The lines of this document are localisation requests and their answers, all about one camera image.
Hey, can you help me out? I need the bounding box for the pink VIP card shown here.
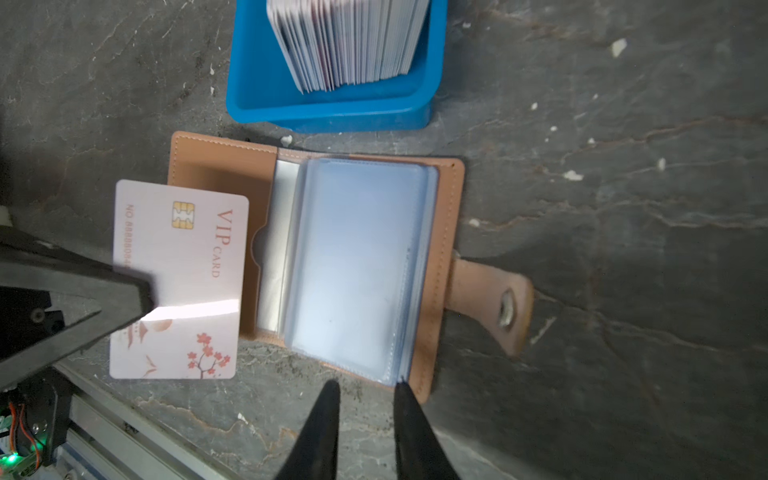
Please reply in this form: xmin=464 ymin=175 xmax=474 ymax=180
xmin=109 ymin=179 xmax=249 ymax=380

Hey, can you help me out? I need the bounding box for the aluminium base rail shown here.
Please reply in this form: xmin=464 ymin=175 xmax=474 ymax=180
xmin=1 ymin=362 xmax=236 ymax=479

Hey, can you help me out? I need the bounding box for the stack of white cards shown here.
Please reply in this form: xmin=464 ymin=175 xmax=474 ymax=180
xmin=266 ymin=0 xmax=431 ymax=93

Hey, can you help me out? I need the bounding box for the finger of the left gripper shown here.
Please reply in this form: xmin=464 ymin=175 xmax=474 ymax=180
xmin=1 ymin=226 xmax=155 ymax=390

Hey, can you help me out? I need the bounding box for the tan leather card holder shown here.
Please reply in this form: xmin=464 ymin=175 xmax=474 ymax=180
xmin=168 ymin=131 xmax=534 ymax=402

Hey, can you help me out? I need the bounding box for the blue plastic card tray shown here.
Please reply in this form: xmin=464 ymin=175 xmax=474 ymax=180
xmin=226 ymin=1 xmax=448 ymax=134

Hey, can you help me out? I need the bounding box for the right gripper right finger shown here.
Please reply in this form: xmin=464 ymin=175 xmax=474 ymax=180
xmin=393 ymin=381 xmax=460 ymax=480

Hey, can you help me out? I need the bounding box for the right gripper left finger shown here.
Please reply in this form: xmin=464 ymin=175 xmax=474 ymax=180
xmin=275 ymin=380 xmax=341 ymax=480

